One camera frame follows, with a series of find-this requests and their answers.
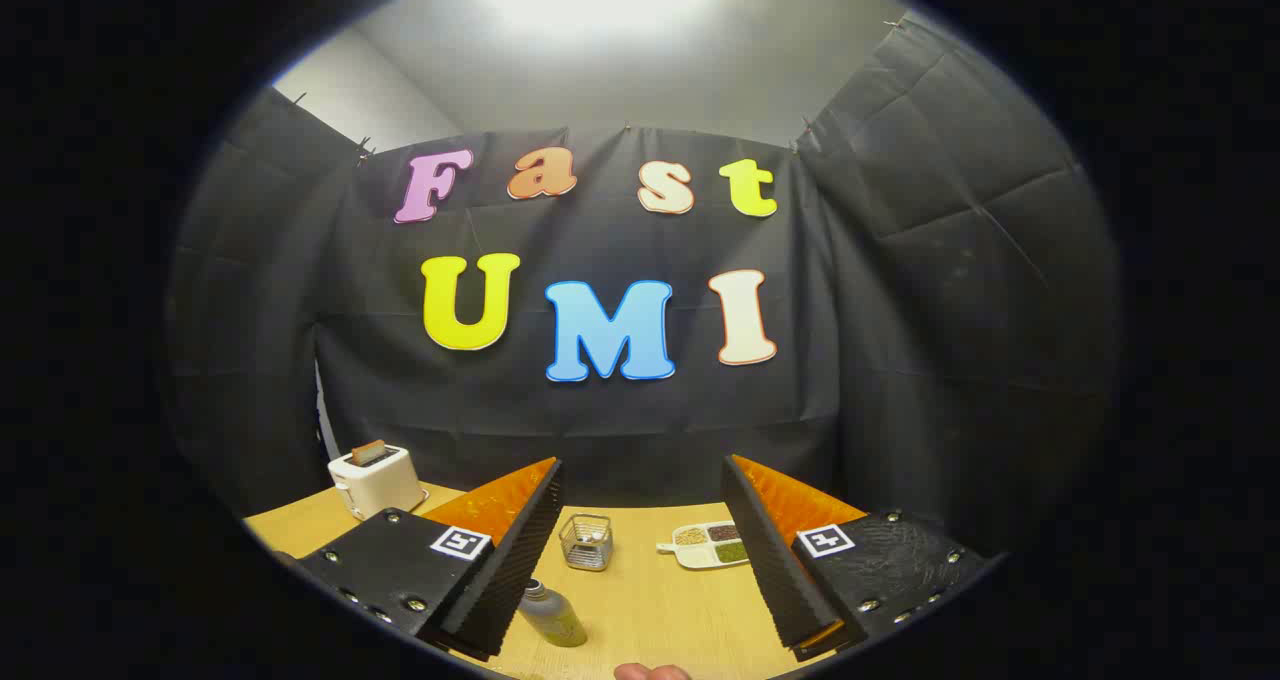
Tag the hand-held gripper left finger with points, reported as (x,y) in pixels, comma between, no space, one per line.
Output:
(505,570)

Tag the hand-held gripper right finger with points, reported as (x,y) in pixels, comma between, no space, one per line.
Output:
(775,570)

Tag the silver bottle with green label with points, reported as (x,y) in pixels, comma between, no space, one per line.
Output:
(555,615)

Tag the white divided dish with grains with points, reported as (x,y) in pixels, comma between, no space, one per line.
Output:
(705,552)

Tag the small glass container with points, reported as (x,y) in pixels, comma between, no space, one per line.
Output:
(585,552)

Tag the white toaster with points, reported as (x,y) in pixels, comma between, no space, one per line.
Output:
(385,488)

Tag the brown toast slice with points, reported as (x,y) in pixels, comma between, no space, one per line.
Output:
(368,452)

